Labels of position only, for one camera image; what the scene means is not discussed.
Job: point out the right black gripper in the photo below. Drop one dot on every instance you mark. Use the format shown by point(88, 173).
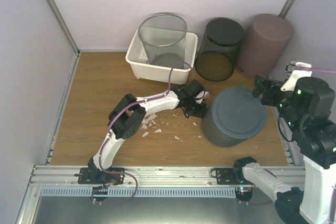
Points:
point(270, 86)

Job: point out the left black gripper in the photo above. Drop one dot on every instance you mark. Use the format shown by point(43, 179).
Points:
point(200, 113)

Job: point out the dark grey plastic bin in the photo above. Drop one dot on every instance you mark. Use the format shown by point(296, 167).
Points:
point(233, 117)

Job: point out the black mesh wastebasket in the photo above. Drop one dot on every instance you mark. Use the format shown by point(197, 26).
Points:
point(219, 49)

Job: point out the mauve plastic bin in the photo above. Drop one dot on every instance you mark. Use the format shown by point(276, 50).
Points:
point(264, 43)

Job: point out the silver mesh wastebasket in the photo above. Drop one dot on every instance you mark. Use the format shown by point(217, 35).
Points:
point(163, 37)

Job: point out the white plastic tub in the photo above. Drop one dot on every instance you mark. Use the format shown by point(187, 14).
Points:
point(141, 68)

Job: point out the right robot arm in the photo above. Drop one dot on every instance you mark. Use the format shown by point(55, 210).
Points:
point(305, 110)

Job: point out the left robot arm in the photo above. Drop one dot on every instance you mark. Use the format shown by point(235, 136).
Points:
point(126, 118)

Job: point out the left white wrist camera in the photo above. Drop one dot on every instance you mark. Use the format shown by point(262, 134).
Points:
point(202, 96)

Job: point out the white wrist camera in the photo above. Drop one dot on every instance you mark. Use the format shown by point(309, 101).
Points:
point(295, 71)
point(202, 96)

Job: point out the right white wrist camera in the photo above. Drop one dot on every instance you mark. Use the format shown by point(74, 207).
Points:
point(295, 71)

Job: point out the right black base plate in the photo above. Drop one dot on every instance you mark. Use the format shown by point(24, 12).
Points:
point(226, 176)

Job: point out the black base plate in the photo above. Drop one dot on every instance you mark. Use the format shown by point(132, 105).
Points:
point(226, 176)
point(87, 175)

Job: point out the grey slotted cable duct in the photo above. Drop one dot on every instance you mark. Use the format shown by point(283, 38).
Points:
point(160, 192)

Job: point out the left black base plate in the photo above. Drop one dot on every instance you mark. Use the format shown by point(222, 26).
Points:
point(87, 175)

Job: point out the aluminium rail frame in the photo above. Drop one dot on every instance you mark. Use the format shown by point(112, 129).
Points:
point(151, 176)

